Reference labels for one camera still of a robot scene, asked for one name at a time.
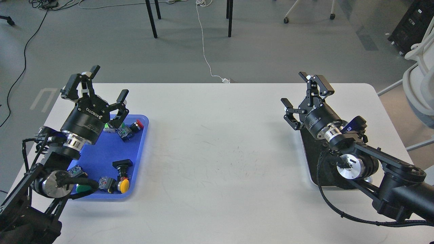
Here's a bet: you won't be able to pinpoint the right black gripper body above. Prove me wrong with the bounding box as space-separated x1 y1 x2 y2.
303 103 342 140

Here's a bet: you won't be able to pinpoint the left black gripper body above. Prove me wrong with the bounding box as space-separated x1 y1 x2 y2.
61 96 110 152

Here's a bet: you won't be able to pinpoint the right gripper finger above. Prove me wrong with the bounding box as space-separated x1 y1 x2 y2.
298 72 335 108
281 98 307 131

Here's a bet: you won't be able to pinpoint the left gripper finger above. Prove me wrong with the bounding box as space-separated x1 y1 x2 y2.
107 89 129 128
60 65 101 102

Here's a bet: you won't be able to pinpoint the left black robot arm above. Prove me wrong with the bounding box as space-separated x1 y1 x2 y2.
0 65 129 244

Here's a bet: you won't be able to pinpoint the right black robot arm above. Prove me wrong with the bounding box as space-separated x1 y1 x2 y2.
281 72 434 227

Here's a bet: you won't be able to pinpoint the silver metal tray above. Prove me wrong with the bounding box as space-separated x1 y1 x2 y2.
298 128 373 189

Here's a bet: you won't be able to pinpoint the blue plastic tray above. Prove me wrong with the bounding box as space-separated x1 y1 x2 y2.
68 114 149 201

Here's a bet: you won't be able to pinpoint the white chair base wheels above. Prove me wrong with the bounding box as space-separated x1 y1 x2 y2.
282 0 337 24

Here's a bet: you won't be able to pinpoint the black table leg left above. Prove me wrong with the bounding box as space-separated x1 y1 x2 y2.
145 0 161 39

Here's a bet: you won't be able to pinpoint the black table leg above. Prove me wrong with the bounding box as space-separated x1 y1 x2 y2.
226 0 234 38
145 0 161 39

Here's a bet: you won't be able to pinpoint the white office chair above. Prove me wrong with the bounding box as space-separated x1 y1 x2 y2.
376 33 434 151

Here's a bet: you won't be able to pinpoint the black table leg right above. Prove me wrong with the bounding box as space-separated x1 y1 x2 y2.
226 0 234 38

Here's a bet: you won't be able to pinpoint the black equipment case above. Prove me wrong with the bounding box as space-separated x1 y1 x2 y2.
388 0 434 55

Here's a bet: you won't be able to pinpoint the green white switch part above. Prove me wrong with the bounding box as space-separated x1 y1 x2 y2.
103 123 118 133

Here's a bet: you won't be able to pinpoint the red push button switch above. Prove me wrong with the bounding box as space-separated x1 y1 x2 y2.
116 119 144 142

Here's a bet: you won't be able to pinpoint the green push button switch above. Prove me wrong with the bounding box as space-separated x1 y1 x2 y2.
68 165 91 193

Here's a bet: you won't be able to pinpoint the black push button switch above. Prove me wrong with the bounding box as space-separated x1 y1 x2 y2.
112 159 132 182

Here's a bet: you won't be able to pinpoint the yellow push button switch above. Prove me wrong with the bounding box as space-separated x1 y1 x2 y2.
99 176 130 194

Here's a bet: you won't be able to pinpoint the black floor cable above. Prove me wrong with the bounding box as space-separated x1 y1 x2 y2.
0 0 78 128

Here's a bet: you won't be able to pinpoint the white floor cable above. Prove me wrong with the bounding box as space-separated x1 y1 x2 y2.
195 0 231 84

